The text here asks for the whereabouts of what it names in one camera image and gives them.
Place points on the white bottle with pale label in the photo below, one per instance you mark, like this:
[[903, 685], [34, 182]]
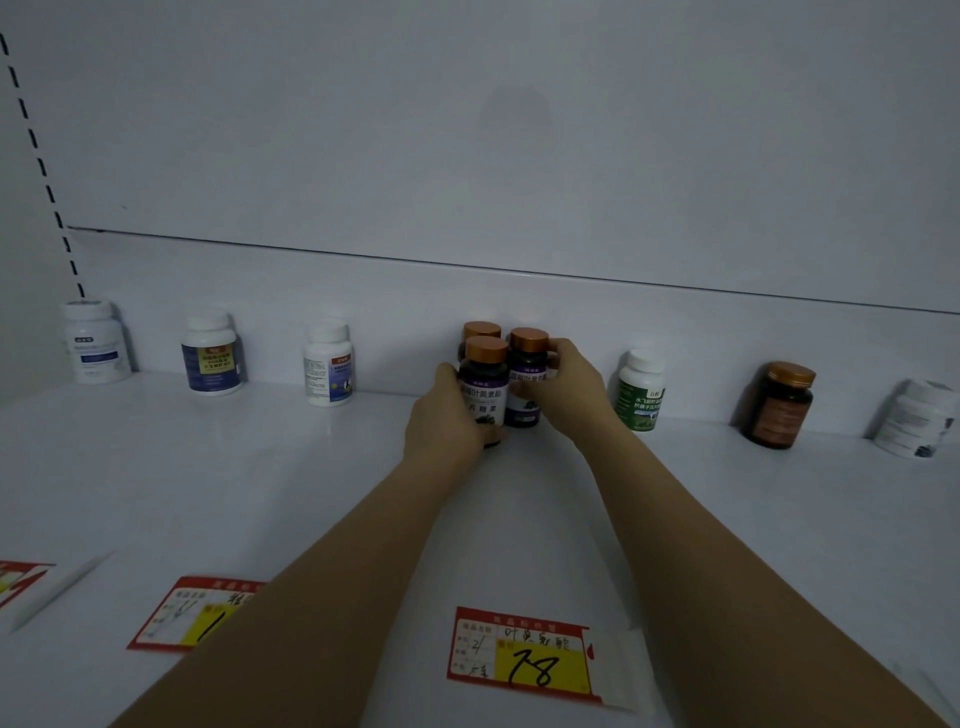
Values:
[[94, 343]]

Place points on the white bottle with blue-yellow label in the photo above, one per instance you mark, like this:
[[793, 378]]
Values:
[[211, 356]]

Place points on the person's left thumb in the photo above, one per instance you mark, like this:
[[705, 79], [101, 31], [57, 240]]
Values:
[[448, 379]]

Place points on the person's left hand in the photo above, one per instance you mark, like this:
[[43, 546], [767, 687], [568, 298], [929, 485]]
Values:
[[439, 424]]

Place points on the person's right forearm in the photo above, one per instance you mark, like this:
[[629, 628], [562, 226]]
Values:
[[720, 585]]

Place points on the person's right thumb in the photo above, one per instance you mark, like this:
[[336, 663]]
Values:
[[534, 387]]

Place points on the white slotted shelf upright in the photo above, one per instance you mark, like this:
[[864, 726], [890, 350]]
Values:
[[37, 157]]

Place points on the white bottle with green label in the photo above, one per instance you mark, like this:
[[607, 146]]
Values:
[[640, 394]]

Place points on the brown bottle with orange label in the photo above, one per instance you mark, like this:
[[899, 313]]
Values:
[[780, 409]]

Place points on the red and yellow price tag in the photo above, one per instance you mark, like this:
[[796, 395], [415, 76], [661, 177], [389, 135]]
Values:
[[187, 615], [16, 581], [517, 656]]

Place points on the white bottle with grey label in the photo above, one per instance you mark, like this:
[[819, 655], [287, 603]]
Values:
[[913, 420]]

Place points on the person's left forearm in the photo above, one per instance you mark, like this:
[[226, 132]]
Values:
[[315, 600]]

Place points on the white bottle with blue-white label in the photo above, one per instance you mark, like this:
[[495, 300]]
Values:
[[328, 367]]

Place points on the person's right hand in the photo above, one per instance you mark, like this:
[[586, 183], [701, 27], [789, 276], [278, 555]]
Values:
[[577, 394]]

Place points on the clear plastic tag holder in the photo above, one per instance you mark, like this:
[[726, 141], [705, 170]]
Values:
[[64, 585], [619, 671]]

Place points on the dark bottle with copper cap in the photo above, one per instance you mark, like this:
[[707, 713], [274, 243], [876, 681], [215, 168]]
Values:
[[526, 360], [484, 382], [480, 330]]

